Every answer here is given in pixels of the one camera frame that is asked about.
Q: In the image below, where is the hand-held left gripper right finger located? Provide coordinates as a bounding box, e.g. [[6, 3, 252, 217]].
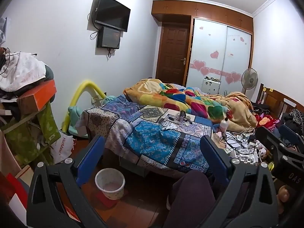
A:
[[197, 135, 279, 228]]

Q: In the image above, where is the small white cabinet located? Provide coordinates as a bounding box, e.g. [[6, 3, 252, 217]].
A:
[[202, 77, 221, 96]]

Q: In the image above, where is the orange cardboard box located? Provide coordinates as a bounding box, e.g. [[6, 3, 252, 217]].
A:
[[17, 79, 58, 112]]

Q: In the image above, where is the wooden headboard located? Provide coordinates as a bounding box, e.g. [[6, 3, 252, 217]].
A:
[[256, 83, 304, 121]]

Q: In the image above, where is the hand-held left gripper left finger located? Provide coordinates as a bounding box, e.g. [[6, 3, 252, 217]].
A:
[[26, 135, 112, 228]]

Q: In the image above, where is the white cloth pile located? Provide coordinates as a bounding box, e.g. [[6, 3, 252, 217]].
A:
[[0, 51, 48, 92]]

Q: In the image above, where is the white plastic bucket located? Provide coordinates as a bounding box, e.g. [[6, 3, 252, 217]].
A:
[[95, 168, 125, 200]]

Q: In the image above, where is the colourful fleece blanket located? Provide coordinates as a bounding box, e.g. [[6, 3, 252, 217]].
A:
[[123, 78, 258, 133]]

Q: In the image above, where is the light green baby seat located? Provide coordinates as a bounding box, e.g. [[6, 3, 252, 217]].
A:
[[68, 95, 116, 136]]

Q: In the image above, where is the white spray bottle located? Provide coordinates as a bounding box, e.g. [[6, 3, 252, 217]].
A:
[[219, 117, 230, 133]]

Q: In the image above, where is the white standing fan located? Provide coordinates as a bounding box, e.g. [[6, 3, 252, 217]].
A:
[[241, 68, 259, 94]]

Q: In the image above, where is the tangle of charger cables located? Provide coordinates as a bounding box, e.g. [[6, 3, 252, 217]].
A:
[[223, 126, 263, 165]]

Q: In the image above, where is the person's right hand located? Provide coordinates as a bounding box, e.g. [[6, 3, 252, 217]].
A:
[[277, 185, 292, 215]]

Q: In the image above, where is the patchwork bed sheet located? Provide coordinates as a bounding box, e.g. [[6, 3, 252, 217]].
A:
[[78, 95, 238, 174]]

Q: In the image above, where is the wall-mounted black television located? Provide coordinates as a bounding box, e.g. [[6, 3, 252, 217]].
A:
[[94, 0, 131, 33]]

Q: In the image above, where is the red floor mat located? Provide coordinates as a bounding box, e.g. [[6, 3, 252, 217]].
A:
[[96, 190, 120, 209]]

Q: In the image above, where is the green patterned cloth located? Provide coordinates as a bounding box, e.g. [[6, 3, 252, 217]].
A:
[[4, 102, 60, 168]]

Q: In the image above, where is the yellow foam tube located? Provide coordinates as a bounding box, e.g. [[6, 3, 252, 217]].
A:
[[61, 81, 106, 130]]

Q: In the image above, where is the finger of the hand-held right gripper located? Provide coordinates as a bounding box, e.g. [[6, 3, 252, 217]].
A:
[[278, 124, 304, 149], [255, 126, 296, 162]]

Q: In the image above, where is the red and white box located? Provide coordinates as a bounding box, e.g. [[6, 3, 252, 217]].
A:
[[0, 171, 32, 225]]

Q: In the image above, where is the white shopping bag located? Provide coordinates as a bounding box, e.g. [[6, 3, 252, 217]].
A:
[[51, 130, 75, 165]]

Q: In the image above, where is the brown wooden door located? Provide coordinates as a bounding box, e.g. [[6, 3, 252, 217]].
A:
[[155, 22, 192, 85]]

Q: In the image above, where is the dark patterned clothing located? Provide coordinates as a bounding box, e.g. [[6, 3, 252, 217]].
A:
[[282, 109, 304, 130]]

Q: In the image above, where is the red plush cloth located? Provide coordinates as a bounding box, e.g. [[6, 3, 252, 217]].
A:
[[257, 114, 281, 127]]

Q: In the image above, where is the wooden wardrobe with frosted doors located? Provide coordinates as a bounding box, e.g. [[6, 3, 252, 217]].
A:
[[151, 0, 254, 96]]

